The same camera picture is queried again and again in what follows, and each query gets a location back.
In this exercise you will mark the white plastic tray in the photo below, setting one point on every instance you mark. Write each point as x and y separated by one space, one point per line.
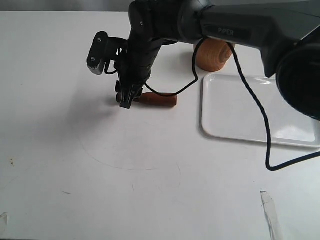
229 112

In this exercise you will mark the dark wooden pestle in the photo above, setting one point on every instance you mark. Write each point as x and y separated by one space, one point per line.
154 100

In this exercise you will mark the clear tape piece left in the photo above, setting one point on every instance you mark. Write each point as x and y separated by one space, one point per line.
3 221

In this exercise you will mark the wooden mortar cup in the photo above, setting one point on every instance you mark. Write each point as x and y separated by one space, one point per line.
212 55

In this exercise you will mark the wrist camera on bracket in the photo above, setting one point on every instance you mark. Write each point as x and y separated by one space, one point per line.
102 51

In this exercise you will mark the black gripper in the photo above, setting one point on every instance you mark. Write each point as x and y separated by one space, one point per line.
134 67

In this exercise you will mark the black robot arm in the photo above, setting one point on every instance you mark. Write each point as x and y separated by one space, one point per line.
287 34

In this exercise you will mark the clear tape strip right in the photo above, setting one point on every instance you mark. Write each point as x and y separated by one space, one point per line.
270 213

